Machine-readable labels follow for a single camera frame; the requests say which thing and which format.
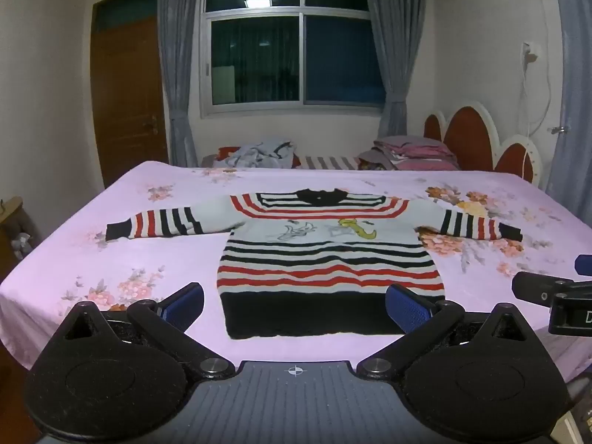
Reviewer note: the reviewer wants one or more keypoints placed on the wooden side cabinet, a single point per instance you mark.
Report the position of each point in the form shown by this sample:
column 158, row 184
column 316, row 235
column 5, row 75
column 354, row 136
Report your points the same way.
column 11, row 208

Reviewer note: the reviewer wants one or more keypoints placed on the white wall socket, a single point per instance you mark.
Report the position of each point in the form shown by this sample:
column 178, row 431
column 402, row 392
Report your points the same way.
column 531, row 52

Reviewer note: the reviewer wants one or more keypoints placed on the grey curtain beside headboard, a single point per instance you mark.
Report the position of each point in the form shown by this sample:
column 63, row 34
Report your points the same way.
column 393, row 55

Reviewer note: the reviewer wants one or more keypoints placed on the striped knitted sweater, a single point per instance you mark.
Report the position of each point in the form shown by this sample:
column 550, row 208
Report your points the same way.
column 323, row 259

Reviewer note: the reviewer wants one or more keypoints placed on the folded pink grey bedding stack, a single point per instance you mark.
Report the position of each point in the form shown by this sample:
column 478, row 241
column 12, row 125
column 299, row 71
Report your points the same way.
column 416, row 148

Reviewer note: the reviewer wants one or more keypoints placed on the pink floral bedsheet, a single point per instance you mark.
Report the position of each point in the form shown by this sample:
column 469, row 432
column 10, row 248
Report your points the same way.
column 138, row 203

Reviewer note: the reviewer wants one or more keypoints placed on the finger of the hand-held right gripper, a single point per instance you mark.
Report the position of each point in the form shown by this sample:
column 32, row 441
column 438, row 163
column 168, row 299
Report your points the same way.
column 536, row 289
column 584, row 264

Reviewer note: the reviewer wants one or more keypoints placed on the red white scalloped headboard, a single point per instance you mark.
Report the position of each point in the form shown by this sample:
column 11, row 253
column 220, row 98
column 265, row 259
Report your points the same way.
column 467, row 134

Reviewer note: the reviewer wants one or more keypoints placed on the metal curtain hook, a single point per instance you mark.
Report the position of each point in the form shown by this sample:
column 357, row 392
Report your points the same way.
column 559, row 129

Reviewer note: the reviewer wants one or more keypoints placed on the brown wooden door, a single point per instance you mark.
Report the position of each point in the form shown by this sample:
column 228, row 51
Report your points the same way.
column 125, row 101

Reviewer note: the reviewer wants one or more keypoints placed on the grey crumpled object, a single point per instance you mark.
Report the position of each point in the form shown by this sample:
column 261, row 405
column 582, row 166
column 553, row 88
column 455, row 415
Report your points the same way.
column 21, row 243

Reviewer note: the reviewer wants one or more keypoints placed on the red printed pillow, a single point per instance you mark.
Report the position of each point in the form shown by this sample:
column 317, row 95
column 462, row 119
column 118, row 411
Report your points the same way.
column 227, row 152

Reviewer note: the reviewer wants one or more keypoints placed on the blue grey side curtain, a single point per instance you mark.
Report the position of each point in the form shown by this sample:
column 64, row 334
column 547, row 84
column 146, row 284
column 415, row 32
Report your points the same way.
column 576, row 78

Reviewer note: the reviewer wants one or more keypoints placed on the colourful printed cloth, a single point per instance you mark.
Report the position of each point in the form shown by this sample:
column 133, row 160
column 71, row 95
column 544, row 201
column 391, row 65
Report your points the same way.
column 374, row 165

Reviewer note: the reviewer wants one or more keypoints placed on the grey white striped sheet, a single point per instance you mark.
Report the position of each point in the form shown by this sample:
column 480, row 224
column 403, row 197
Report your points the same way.
column 328, row 163

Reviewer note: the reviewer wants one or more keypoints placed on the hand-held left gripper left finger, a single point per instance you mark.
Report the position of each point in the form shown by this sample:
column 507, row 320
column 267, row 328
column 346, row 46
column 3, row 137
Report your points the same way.
column 186, row 306

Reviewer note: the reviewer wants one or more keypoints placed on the crumpled grey clothes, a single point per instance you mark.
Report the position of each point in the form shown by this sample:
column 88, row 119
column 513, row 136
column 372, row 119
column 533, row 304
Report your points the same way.
column 263, row 152

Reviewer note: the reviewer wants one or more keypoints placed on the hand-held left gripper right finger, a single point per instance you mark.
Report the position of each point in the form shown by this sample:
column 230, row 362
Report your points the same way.
column 407, row 307

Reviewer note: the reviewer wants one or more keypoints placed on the sliding glass window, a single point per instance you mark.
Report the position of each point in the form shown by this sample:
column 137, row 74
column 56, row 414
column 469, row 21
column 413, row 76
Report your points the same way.
column 259, row 64

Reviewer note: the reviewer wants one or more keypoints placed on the grey curtain beside door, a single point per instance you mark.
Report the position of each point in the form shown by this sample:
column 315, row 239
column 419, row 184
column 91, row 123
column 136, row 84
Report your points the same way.
column 178, row 55

